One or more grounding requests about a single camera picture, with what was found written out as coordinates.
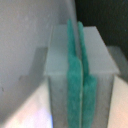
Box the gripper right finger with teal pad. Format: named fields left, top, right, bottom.
left=77, top=21, right=120, bottom=128

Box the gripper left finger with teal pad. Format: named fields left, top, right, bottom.
left=43, top=18, right=83, bottom=128

